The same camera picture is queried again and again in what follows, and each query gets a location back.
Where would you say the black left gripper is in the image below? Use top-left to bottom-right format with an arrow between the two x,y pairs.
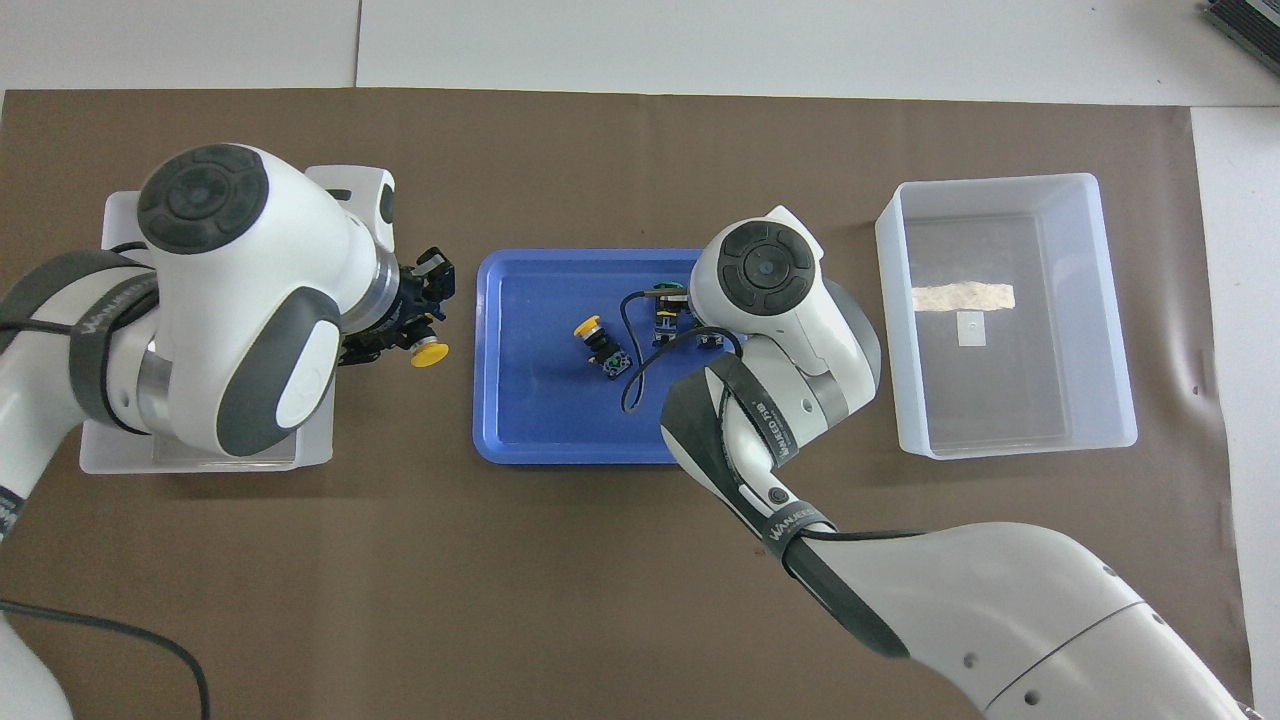
340,262 -> 443,367

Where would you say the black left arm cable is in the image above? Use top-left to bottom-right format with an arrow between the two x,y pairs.
0,598 -> 213,720

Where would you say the blue plastic tray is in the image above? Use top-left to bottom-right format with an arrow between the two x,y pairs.
472,248 -> 736,466

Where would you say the brown paper mat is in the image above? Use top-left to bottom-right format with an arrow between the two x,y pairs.
0,88 -> 1256,720

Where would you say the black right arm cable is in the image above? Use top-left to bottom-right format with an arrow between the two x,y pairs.
620,285 -> 746,414

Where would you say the translucent white plastic box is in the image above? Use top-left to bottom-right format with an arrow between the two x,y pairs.
78,188 -> 338,475
875,172 -> 1139,461

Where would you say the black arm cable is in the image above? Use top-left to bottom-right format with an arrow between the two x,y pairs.
620,285 -> 746,414
0,598 -> 213,720

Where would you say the yellow push button switch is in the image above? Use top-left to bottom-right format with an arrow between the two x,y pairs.
573,316 -> 633,384
411,248 -> 450,369

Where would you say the dark ribbed device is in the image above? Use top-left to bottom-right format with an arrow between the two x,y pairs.
1200,0 -> 1280,63

